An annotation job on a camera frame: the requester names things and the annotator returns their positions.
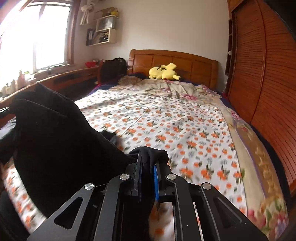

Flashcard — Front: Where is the wooden headboard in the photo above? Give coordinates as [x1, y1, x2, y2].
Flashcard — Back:
[127, 49, 219, 91]

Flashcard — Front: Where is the white wall shelf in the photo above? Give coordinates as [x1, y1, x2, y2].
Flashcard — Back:
[86, 7, 119, 46]

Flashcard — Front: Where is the orange print bed sheet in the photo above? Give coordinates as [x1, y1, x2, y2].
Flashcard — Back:
[3, 84, 248, 241]

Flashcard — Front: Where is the pink bottle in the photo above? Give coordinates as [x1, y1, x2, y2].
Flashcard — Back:
[17, 70, 26, 90]

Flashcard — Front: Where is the window with wooden frame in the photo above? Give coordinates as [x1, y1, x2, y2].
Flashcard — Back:
[1, 1, 81, 80]

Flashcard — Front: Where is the yellow Pikachu plush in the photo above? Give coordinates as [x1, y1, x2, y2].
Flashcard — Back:
[149, 63, 182, 81]

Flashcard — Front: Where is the wooden desk cabinet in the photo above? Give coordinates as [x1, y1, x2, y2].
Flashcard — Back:
[1, 66, 100, 109]

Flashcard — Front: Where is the floral beige quilt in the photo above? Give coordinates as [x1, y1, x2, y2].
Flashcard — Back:
[117, 76, 288, 240]

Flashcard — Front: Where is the black double-breasted coat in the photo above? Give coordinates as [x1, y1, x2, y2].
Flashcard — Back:
[0, 83, 170, 241]

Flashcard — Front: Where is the red bowl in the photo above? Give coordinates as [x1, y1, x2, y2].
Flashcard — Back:
[85, 61, 97, 68]

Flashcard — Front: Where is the chair with black bag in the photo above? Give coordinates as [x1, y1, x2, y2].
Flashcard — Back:
[97, 58, 128, 84]

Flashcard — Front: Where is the tied white curtain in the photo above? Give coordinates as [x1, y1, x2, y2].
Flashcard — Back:
[80, 0, 95, 25]

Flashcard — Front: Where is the wooden louvered wardrobe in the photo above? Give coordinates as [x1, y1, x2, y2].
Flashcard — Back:
[226, 1, 295, 193]

